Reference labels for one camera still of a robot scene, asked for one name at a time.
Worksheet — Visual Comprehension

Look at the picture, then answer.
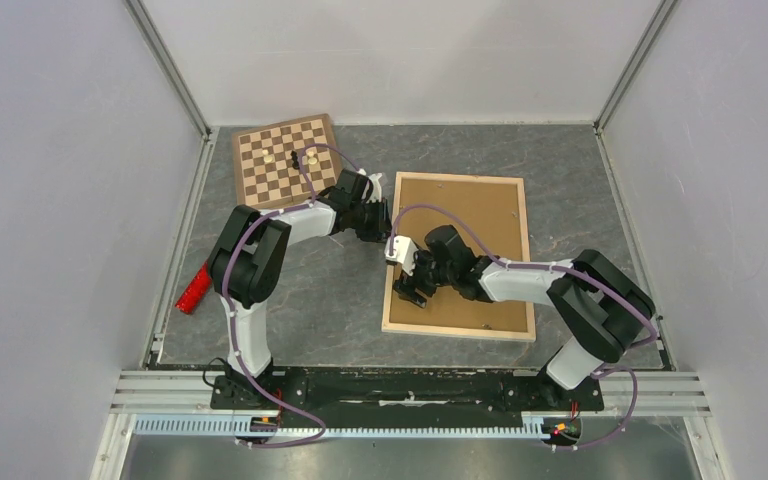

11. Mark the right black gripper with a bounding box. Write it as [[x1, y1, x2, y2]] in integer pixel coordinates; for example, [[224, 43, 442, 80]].
[[394, 245, 456, 307]]

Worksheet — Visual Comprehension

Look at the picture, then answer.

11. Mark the brown cardboard backing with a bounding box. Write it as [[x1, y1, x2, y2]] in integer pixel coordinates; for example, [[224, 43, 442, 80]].
[[389, 177, 530, 334]]

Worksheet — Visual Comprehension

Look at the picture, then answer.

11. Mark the wooden picture frame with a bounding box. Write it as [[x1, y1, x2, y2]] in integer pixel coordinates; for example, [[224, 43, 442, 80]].
[[381, 170, 538, 344]]

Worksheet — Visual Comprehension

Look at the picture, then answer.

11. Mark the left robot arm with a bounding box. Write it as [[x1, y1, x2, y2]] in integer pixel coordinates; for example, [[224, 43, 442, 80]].
[[207, 169, 392, 408]]

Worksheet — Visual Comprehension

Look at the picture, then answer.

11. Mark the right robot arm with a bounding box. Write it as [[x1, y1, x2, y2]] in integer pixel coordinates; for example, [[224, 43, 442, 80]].
[[385, 225, 657, 408]]

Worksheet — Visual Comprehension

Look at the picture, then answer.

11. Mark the black chess piece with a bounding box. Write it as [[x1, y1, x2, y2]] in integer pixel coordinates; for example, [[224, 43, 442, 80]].
[[290, 151, 300, 170]]

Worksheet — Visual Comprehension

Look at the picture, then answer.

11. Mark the wooden chessboard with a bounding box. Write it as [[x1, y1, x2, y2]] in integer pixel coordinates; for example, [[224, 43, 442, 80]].
[[231, 113, 343, 209]]

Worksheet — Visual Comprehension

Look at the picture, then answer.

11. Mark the red toy microphone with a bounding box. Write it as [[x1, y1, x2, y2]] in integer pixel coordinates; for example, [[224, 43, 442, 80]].
[[175, 263, 212, 315]]

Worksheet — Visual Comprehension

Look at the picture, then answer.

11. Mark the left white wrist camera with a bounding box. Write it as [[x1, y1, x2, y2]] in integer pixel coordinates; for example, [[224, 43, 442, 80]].
[[363, 173, 384, 202]]

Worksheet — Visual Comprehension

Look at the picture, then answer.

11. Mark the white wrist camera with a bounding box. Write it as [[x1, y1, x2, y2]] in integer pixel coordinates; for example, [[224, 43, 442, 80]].
[[363, 173, 384, 202], [385, 235, 419, 276]]

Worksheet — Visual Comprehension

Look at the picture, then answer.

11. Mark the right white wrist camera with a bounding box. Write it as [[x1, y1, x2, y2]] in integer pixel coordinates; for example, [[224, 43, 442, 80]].
[[385, 235, 419, 276]]

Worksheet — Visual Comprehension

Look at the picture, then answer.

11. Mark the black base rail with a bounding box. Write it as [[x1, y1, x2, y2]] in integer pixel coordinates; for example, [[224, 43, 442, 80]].
[[202, 366, 605, 415]]

